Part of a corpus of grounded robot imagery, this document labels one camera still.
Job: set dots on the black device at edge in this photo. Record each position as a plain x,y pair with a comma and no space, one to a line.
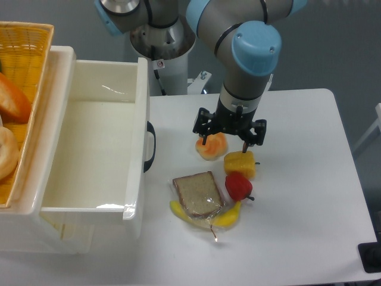
370,256

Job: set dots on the black drawer handle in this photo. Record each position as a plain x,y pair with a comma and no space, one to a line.
152,147

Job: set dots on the orange bread loaf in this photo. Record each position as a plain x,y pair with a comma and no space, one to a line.
14,103

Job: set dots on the yellow banana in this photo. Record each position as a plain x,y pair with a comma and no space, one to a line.
221,220

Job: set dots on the pale round bagel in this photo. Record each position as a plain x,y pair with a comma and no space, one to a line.
9,152

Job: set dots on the white plastic drawer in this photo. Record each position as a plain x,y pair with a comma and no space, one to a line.
97,174

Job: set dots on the orange white swirl bun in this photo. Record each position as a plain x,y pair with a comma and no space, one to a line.
215,146

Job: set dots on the yellow wicker basket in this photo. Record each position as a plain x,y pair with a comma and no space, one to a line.
24,52

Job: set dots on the red bell pepper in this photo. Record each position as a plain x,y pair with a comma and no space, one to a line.
238,187

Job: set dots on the white drawer cabinet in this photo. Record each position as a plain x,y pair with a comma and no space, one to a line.
24,227

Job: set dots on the wrapped toast slice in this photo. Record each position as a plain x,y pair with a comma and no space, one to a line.
199,195

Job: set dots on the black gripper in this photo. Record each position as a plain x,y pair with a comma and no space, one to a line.
233,116

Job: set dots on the yellow bell pepper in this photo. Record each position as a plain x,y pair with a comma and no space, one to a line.
243,163

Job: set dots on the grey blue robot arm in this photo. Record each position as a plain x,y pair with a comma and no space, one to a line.
241,36

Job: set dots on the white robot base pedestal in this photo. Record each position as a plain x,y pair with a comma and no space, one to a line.
167,53

